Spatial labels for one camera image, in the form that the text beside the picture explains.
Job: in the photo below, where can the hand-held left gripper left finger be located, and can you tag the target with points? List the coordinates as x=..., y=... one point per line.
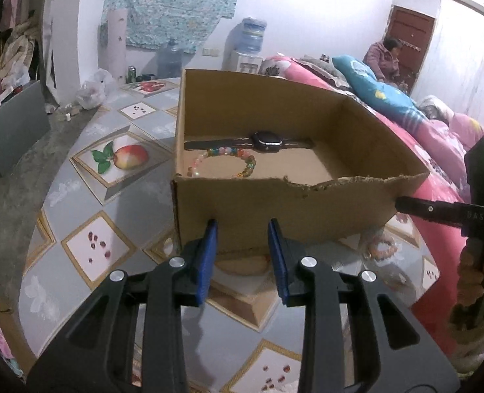
x=207, y=262

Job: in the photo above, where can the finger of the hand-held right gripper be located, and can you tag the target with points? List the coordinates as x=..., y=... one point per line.
x=430, y=211

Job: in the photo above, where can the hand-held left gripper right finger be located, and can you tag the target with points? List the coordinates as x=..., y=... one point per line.
x=278, y=262

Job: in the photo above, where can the brown cardboard box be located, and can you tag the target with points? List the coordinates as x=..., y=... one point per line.
x=299, y=208

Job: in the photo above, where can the person's right forearm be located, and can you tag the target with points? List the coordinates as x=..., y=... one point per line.
x=477, y=335

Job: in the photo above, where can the person's right hand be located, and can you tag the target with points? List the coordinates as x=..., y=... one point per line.
x=469, y=278

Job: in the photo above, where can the pink floral blanket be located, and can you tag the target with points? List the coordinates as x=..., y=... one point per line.
x=434, y=147

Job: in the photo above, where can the black smart watch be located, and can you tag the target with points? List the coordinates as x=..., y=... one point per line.
x=266, y=140

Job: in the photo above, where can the blue patterned pillow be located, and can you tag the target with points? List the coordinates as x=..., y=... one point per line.
x=373, y=90

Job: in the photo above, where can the grey patterned blanket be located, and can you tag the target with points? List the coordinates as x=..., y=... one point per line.
x=326, y=71

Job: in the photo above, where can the brown wooden door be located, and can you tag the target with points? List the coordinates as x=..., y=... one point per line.
x=414, y=37

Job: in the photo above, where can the green drink can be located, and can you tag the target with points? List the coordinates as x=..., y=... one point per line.
x=131, y=74

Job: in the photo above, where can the white plastic bag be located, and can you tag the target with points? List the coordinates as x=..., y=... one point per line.
x=92, y=92

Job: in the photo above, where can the clear water jug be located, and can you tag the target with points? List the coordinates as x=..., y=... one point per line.
x=170, y=59

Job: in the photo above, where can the blue water dispenser bottle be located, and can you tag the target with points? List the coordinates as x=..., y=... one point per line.
x=252, y=35

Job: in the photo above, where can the grey flat board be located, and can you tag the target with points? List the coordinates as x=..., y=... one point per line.
x=16, y=129

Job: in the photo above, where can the white rolled tube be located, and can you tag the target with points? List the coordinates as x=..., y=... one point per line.
x=117, y=45

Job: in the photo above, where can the cluttered shelf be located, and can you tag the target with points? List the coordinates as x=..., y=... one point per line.
x=8, y=37

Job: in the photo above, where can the white wall socket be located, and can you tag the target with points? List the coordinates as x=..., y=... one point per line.
x=211, y=52

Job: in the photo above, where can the teal floral wall cloth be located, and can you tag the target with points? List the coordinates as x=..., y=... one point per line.
x=172, y=4

